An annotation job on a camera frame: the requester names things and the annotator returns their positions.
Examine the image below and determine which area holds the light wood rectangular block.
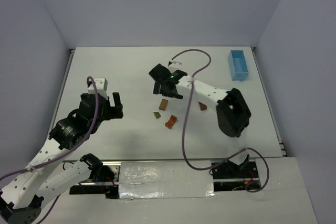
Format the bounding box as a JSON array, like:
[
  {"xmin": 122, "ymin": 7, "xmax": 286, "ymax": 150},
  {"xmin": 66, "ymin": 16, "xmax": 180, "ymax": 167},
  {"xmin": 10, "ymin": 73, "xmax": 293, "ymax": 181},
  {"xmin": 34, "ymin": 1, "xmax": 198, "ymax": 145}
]
[{"xmin": 159, "ymin": 99, "xmax": 168, "ymax": 111}]

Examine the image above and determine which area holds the orange wood arch block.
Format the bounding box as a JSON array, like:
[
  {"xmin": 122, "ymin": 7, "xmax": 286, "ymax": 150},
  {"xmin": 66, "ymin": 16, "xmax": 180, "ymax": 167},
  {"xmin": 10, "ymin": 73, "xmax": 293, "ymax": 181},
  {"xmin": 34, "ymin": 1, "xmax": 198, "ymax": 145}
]
[{"xmin": 165, "ymin": 115, "xmax": 177, "ymax": 129}]

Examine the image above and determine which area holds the tan wood rectangular block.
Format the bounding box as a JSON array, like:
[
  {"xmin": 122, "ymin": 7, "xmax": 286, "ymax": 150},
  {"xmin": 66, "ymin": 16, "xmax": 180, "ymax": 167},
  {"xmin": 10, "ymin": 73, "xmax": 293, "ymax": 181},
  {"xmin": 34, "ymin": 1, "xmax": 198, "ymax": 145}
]
[{"xmin": 198, "ymin": 102, "xmax": 207, "ymax": 111}]

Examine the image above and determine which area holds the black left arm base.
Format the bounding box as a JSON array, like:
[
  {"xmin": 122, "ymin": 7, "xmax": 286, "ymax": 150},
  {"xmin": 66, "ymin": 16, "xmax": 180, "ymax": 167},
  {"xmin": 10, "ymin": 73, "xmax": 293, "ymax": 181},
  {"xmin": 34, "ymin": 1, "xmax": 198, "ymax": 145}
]
[{"xmin": 69, "ymin": 162, "xmax": 121, "ymax": 199}]

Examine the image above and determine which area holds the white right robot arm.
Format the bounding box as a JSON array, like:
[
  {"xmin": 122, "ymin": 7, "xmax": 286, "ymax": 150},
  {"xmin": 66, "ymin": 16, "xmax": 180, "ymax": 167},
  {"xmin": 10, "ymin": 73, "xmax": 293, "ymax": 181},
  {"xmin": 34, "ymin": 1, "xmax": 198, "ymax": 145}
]
[{"xmin": 149, "ymin": 64, "xmax": 251, "ymax": 171}]

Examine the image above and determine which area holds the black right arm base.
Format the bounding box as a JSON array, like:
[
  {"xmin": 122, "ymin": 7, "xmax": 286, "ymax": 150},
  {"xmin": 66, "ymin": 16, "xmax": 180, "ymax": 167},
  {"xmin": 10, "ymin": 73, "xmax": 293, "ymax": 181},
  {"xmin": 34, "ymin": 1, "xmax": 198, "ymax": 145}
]
[{"xmin": 209, "ymin": 161, "xmax": 261, "ymax": 192}]

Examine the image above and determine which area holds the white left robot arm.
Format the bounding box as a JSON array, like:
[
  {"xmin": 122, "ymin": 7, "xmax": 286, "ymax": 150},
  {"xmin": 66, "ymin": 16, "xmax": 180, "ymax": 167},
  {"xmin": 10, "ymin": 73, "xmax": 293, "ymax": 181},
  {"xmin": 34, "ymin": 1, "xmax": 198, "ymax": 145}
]
[{"xmin": 1, "ymin": 92, "xmax": 123, "ymax": 223}]

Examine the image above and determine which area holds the green wood triangle block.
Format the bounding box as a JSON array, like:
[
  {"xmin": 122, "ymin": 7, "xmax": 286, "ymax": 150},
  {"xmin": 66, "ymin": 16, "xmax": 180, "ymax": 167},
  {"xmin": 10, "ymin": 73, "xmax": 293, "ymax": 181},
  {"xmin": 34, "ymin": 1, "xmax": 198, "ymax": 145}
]
[{"xmin": 153, "ymin": 112, "xmax": 161, "ymax": 119}]

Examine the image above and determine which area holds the blue plastic box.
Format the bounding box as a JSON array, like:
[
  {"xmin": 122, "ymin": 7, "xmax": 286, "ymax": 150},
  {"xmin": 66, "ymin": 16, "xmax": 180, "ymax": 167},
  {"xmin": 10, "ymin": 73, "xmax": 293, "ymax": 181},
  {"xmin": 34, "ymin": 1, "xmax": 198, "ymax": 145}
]
[{"xmin": 228, "ymin": 50, "xmax": 249, "ymax": 81}]

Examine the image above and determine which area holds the silver reflective tape sheet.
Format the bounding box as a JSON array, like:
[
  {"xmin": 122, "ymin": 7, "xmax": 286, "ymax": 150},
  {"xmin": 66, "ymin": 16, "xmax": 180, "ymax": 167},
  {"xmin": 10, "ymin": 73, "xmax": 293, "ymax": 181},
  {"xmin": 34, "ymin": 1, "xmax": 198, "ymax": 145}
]
[{"xmin": 119, "ymin": 161, "xmax": 215, "ymax": 199}]

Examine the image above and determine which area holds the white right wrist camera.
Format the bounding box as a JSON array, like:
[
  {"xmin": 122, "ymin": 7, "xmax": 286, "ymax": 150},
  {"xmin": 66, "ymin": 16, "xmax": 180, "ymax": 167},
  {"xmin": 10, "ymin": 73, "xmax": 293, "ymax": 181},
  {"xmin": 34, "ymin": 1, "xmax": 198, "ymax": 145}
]
[{"xmin": 168, "ymin": 61, "xmax": 182, "ymax": 73}]

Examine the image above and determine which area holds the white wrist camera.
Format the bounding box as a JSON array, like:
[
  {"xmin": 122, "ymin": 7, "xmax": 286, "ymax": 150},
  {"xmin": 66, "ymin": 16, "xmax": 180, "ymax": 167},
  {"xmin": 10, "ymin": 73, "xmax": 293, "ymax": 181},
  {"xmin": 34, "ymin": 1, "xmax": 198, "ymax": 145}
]
[
  {"xmin": 168, "ymin": 61, "xmax": 182, "ymax": 73},
  {"xmin": 87, "ymin": 78, "xmax": 108, "ymax": 99}
]

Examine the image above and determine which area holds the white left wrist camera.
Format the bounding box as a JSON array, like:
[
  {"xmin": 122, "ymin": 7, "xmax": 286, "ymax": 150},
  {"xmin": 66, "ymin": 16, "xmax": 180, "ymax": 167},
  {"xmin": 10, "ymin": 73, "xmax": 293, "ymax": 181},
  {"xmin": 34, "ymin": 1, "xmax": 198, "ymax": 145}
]
[{"xmin": 87, "ymin": 78, "xmax": 108, "ymax": 99}]

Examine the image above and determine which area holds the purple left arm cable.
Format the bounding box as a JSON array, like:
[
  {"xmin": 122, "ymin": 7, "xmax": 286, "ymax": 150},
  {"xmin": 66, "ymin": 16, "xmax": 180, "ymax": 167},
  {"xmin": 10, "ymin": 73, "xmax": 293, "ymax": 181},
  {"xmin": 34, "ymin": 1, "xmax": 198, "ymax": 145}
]
[{"xmin": 0, "ymin": 76, "xmax": 100, "ymax": 224}]

